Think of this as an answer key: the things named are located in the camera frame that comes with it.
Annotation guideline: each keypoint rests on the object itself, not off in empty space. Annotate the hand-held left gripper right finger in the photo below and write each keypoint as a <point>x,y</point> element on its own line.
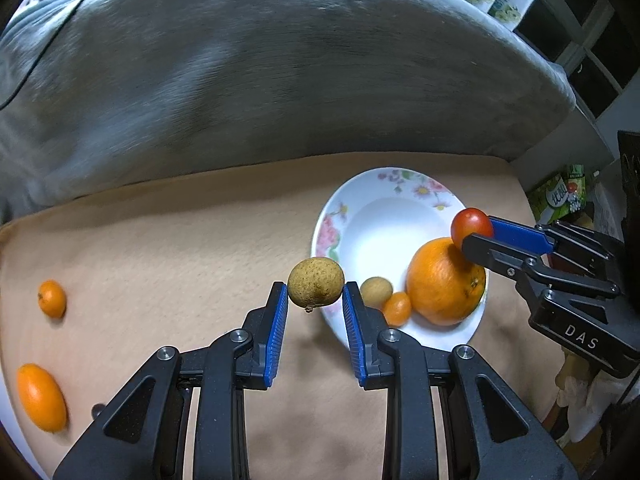
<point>356,330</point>

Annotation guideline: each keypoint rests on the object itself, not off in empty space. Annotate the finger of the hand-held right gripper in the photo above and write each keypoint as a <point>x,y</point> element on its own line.
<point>492,252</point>
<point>520,237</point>

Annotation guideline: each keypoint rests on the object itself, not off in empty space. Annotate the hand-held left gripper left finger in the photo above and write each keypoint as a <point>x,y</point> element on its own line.
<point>276,330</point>

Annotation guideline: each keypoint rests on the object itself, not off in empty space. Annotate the red cherry tomato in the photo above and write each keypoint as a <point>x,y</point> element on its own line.
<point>470,225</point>

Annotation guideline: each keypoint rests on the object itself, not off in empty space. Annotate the brown longan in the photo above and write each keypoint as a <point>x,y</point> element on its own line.
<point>375,290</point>
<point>316,281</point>

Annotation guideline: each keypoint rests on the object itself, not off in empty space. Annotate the orange cherry tomato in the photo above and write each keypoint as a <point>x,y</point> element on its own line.
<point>397,308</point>

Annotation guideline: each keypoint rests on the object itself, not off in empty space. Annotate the rough large orange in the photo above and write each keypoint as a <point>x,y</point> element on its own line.
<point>440,285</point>

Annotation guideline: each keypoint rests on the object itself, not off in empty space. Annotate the floral white plate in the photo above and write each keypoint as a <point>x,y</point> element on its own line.
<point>380,230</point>

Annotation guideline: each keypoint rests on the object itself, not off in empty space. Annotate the dark cherry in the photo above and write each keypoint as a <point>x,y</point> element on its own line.
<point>98,410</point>

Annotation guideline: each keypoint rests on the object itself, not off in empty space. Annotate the small tangerine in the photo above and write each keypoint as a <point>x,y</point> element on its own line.
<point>51,298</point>

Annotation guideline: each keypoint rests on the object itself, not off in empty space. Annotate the smooth large orange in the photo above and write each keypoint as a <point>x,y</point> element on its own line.
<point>41,397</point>

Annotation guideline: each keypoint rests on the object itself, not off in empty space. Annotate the person's right hand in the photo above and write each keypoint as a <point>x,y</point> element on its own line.
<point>575,395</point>

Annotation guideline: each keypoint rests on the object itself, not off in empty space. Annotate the green printed package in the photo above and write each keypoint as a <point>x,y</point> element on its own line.
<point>555,195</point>

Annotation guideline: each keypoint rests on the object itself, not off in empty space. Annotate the grey blanket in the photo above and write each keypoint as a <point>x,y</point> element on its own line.
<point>250,85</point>

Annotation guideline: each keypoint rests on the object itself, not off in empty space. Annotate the white window frame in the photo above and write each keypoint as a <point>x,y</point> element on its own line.
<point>587,47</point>

